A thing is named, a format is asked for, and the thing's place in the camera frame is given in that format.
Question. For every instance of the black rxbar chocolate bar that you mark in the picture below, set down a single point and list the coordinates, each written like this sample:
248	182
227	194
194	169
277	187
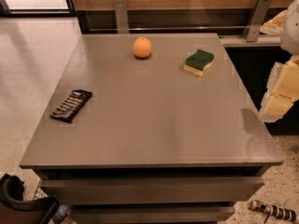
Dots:
69	108

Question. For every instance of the orange fruit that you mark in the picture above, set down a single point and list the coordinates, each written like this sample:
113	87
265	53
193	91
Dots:
142	47

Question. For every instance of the right metal wall bracket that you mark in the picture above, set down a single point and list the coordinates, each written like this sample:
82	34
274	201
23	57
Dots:
252	31

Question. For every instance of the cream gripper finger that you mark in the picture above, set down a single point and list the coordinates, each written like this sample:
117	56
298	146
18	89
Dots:
282	91
273	26

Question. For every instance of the left metal wall bracket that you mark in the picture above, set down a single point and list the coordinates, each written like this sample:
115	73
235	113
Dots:
121	15

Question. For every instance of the striped black white cylinder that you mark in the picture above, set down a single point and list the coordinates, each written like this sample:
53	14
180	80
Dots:
272	210

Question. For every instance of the green and yellow sponge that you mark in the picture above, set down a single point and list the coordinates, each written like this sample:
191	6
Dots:
199	62

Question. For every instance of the blue small object on floor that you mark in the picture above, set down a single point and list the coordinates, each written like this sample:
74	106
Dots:
61	214

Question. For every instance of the black chair part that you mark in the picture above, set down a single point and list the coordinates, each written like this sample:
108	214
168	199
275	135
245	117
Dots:
15	210

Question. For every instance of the grey lower drawer front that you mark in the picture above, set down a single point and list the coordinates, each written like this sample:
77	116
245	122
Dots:
153	215

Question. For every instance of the grey drawer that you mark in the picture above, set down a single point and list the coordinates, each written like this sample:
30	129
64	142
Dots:
153	190
153	215

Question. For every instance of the grey upper drawer front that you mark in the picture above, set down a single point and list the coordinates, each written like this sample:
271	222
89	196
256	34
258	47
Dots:
153	190

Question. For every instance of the metal wall bracket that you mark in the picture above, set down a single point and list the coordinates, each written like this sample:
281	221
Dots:
121	15
252	31

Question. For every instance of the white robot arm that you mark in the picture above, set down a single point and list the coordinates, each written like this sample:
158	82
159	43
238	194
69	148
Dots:
289	32

